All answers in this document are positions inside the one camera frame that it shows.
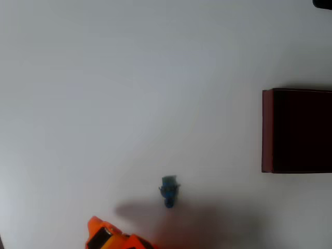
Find small blue toy figure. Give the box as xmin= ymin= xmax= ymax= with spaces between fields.
xmin=158 ymin=175 xmax=181 ymax=209

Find dark red box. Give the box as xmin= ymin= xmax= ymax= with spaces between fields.
xmin=261 ymin=88 xmax=332 ymax=174

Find black object at corner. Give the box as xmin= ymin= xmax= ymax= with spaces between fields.
xmin=312 ymin=0 xmax=332 ymax=10

